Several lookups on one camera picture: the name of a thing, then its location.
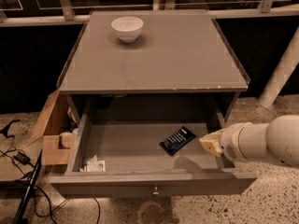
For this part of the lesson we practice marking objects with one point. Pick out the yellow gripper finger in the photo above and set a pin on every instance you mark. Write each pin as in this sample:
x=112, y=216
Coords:
x=211, y=143

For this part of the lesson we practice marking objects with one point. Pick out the dark blue rxbar wrapper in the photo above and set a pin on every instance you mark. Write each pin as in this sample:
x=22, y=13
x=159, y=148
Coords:
x=176, y=141

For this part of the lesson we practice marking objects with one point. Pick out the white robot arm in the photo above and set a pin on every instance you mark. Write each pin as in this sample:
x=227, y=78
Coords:
x=276, y=142

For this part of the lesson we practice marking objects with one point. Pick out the small metal drawer knob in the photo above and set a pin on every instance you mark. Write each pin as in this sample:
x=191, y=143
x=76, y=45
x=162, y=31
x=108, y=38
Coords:
x=155, y=192

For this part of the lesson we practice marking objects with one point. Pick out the open grey top drawer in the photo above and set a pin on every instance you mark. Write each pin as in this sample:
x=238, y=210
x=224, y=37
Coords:
x=126, y=134

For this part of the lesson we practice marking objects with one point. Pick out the grey cabinet with glass top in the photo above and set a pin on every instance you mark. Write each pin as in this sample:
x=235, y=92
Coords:
x=179, y=70

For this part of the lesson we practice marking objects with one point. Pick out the crumpled white paper packet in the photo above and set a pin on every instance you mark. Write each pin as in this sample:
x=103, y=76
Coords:
x=93, y=165

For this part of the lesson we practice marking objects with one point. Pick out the white ceramic bowl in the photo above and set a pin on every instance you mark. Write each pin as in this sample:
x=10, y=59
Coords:
x=127, y=29

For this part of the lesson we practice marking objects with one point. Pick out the brown cardboard box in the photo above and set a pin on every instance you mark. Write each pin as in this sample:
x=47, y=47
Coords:
x=52, y=129

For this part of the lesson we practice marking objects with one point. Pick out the black power adapter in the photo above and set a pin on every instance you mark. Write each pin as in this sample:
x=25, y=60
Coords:
x=22, y=158

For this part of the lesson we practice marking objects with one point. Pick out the black tripod leg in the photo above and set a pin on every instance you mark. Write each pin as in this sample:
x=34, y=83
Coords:
x=28, y=190

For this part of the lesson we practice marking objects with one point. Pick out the black clip on floor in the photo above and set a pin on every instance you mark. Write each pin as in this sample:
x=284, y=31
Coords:
x=4, y=131

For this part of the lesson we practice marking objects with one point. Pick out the metal window railing frame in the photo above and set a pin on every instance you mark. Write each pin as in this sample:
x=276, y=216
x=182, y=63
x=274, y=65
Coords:
x=57, y=12

